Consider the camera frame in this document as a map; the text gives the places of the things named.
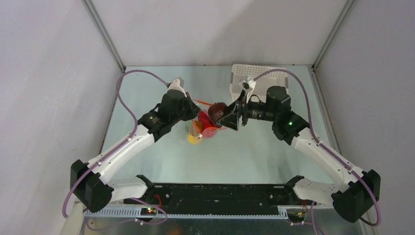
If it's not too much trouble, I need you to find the grey slotted cable duct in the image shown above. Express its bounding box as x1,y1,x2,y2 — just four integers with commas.
85,206,288,219

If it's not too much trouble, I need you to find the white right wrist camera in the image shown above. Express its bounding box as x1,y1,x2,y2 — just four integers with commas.
239,75,256,103

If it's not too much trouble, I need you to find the clear zip bag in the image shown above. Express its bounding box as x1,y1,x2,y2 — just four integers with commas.
185,99,227,144

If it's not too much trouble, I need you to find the red toy wax apple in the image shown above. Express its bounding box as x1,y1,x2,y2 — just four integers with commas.
197,111,224,139

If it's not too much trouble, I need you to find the yellow green toy mango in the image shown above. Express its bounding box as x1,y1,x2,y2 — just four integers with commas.
187,135,203,144

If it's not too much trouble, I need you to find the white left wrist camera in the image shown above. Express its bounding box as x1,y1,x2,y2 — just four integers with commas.
167,77,187,97

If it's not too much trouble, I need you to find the brown toy kiwi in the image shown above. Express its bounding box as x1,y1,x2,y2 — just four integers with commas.
189,120,203,136

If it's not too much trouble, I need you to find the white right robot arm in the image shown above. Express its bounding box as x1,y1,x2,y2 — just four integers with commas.
216,86,381,223

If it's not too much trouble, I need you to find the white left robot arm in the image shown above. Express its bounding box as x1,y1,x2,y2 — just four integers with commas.
70,90,201,212

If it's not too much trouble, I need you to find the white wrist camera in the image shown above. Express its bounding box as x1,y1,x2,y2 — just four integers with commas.
167,77,187,97
239,75,256,103

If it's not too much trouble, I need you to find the dark purple toy plum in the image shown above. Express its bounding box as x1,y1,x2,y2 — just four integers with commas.
208,102,227,122

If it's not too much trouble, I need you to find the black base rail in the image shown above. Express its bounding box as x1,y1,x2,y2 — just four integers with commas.
139,183,304,215

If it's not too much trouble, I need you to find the white perforated plastic basket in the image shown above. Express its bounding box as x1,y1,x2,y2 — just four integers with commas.
230,64,289,103

